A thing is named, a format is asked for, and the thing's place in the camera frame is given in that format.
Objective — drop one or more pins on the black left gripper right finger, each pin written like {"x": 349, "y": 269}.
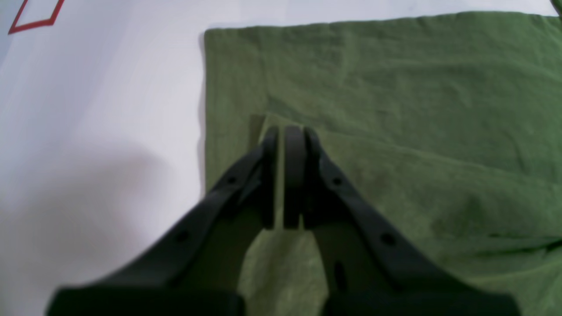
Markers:
{"x": 370, "y": 267}

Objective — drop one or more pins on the olive green T-shirt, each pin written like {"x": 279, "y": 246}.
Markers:
{"x": 449, "y": 125}

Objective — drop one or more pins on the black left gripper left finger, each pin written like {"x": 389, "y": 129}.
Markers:
{"x": 193, "y": 270}

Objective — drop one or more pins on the red triangle sticker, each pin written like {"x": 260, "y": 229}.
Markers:
{"x": 35, "y": 14}

